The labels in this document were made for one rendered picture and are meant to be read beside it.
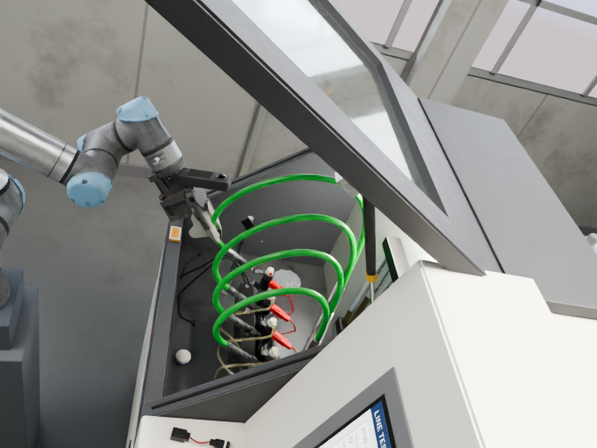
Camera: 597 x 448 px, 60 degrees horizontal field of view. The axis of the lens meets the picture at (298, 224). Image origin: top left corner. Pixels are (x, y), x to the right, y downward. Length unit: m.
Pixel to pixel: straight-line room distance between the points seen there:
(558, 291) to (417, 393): 0.41
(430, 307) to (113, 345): 1.85
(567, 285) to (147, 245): 2.18
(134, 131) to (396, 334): 0.67
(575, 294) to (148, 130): 0.90
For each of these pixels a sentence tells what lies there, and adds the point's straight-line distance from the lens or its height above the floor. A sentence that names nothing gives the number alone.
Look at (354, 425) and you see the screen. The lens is 0.87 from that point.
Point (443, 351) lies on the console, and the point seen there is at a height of 1.54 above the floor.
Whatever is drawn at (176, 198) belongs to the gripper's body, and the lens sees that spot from 1.19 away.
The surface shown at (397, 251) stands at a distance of 1.27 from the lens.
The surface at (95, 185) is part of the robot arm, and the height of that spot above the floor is 1.35.
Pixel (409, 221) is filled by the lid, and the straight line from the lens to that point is 0.76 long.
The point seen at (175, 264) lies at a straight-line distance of 1.49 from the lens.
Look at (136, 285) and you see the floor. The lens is 2.66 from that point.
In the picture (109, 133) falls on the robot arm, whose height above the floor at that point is 1.37.
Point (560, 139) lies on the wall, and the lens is 3.98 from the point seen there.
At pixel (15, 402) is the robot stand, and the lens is 1.65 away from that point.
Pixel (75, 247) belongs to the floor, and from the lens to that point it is 2.81.
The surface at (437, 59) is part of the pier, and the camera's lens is 2.99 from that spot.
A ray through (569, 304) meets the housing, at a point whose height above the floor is 1.50.
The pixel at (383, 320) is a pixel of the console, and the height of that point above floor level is 1.45.
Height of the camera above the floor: 2.05
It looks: 39 degrees down
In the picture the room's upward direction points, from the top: 23 degrees clockwise
